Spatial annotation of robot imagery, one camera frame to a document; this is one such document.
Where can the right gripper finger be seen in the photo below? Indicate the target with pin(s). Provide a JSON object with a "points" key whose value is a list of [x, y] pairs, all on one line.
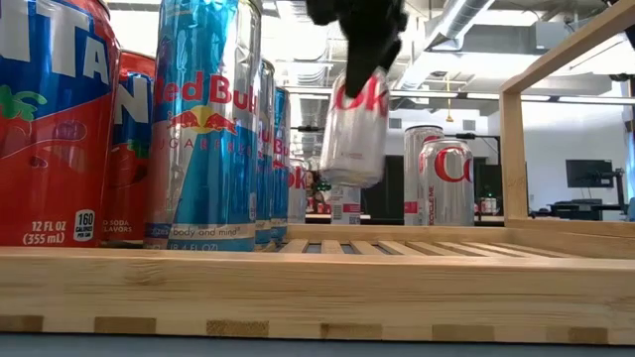
{"points": [[391, 54], [361, 64]]}

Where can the person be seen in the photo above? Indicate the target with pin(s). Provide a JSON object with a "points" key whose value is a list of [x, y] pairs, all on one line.
{"points": [[313, 191]]}

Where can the red Fanta strawberry can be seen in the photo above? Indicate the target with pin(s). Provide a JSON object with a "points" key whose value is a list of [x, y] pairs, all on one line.
{"points": [[54, 149], [131, 149]]}

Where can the silver ventilation duct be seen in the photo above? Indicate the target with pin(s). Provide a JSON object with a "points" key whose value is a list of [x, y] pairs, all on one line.
{"points": [[459, 20]]}

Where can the slatted wooden shelf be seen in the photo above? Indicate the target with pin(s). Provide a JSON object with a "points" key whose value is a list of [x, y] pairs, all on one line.
{"points": [[397, 287]]}

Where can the dark desk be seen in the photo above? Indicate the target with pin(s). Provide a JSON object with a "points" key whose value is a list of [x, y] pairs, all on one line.
{"points": [[585, 208]]}

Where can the blue silver Red Bull can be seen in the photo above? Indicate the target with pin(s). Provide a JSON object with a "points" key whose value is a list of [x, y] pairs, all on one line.
{"points": [[203, 149], [266, 149], [282, 163]]}

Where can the blue table mat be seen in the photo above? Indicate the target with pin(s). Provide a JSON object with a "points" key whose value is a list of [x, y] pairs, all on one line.
{"points": [[317, 351]]}

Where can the black monitor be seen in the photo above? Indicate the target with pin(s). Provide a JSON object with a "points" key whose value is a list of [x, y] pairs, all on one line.
{"points": [[589, 173]]}

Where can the silver Diet Coke can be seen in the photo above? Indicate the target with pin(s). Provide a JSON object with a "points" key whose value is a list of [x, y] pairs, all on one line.
{"points": [[296, 191], [354, 141], [446, 188]]}

